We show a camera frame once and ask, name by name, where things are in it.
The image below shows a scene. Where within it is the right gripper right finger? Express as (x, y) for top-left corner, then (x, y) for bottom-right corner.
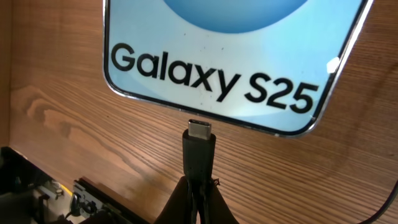
(205, 179), (239, 224)

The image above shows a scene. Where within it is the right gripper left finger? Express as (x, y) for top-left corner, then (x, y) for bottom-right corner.
(154, 176), (190, 224)

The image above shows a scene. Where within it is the black USB-C charging cable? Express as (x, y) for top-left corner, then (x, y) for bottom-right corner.
(182, 119), (398, 224)

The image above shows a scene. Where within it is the Galaxy S25 smartphone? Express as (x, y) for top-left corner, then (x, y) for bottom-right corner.
(103, 0), (372, 137)

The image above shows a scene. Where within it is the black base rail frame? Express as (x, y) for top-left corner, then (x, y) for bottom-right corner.
(1, 147), (146, 223)

